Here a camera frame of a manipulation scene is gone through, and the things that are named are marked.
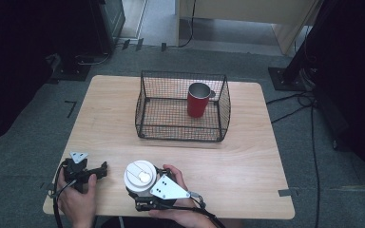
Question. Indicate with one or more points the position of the light wooden cabinet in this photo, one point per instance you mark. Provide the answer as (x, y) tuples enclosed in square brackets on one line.
[(250, 12)]

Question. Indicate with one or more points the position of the grey tape strip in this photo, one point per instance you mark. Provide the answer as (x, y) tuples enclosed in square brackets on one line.
[(285, 192)]

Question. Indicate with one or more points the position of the person's left hand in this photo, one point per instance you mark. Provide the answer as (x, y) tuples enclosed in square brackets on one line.
[(76, 205)]

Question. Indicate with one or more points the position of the dark curtain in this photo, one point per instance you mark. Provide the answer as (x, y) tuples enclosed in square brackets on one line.
[(12, 63), (355, 79)]

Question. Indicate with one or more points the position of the black flat base plate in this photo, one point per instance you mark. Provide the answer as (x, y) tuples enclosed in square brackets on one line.
[(71, 72)]

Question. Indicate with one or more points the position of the white lidded paper cup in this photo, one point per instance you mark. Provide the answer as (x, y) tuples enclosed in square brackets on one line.
[(139, 177)]

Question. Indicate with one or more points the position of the red metal cup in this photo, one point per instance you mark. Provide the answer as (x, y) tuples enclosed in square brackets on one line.
[(197, 103)]

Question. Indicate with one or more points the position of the black cabinet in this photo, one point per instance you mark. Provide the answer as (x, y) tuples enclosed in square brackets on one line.
[(111, 22)]

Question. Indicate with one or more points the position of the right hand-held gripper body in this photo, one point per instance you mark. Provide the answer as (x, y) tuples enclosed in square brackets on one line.
[(168, 189)]

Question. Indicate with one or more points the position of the person's right hand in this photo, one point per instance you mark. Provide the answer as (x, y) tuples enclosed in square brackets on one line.
[(183, 218)]

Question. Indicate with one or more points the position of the black stand with base plate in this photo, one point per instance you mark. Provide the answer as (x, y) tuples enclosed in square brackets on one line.
[(293, 76)]

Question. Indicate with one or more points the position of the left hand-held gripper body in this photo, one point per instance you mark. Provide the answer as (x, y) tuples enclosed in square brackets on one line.
[(76, 171)]

